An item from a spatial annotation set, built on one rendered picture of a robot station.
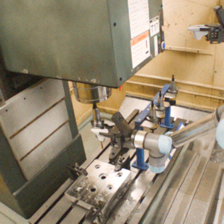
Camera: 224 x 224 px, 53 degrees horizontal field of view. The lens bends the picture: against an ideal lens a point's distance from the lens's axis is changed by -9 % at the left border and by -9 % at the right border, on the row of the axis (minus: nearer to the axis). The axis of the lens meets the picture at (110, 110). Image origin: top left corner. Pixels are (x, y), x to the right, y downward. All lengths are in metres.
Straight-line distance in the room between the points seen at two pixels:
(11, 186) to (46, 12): 1.02
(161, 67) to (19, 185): 1.38
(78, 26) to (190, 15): 1.14
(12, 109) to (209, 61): 1.38
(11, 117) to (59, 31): 0.60
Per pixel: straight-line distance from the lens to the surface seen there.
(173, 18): 1.85
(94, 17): 0.76
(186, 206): 1.46
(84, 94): 0.97
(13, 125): 1.32
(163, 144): 0.99
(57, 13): 0.85
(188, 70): 1.94
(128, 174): 1.30
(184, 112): 2.06
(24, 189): 1.57
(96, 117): 1.09
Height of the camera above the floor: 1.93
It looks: 31 degrees down
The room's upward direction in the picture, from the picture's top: 7 degrees counter-clockwise
